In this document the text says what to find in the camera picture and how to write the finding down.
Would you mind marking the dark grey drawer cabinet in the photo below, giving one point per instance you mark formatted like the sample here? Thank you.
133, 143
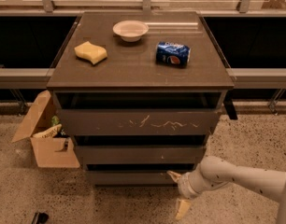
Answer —
130, 78

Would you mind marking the yellow sponge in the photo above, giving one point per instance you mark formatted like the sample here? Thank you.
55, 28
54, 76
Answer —
92, 53

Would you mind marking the grey bottom drawer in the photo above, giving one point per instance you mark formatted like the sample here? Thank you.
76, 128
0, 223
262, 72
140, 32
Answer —
129, 178

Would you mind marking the open cardboard box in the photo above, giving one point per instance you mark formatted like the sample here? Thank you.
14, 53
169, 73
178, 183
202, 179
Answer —
43, 129

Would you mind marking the grey top drawer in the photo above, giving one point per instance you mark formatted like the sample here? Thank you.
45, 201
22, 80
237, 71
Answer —
85, 122

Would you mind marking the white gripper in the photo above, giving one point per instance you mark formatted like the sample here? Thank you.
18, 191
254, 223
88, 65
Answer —
184, 186

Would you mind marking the blue pepsi can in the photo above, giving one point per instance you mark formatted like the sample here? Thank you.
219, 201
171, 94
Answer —
172, 54

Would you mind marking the small black floor object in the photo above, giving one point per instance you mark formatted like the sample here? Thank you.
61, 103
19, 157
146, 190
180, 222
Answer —
40, 218

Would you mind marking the grey middle drawer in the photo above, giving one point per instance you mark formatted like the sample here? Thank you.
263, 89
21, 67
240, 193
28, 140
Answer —
138, 155

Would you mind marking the white ceramic bowl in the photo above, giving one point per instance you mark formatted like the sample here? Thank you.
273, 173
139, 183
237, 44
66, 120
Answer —
130, 31

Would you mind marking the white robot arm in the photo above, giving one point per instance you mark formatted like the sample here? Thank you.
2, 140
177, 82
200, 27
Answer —
214, 173

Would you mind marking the grey drawer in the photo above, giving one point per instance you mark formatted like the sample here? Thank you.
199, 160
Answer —
85, 122
129, 178
138, 155

